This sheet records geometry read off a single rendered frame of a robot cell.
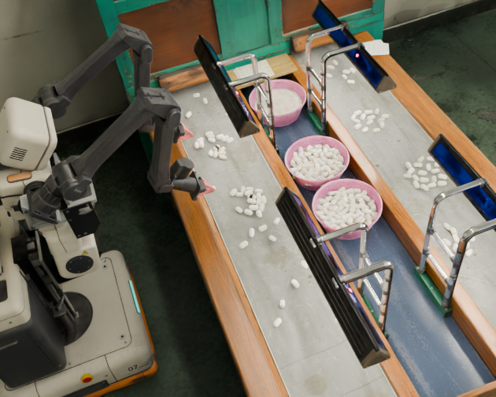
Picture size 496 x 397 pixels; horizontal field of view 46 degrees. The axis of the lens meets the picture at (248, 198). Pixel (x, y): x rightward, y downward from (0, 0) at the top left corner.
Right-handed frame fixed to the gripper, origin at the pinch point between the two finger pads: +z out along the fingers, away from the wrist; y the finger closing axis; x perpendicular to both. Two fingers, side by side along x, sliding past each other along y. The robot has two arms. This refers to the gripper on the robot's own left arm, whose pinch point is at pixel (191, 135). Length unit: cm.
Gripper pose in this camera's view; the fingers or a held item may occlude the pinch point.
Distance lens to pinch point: 254.3
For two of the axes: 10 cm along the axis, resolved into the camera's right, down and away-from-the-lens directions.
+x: -5.4, 7.0, 4.7
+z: 7.8, 1.9, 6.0
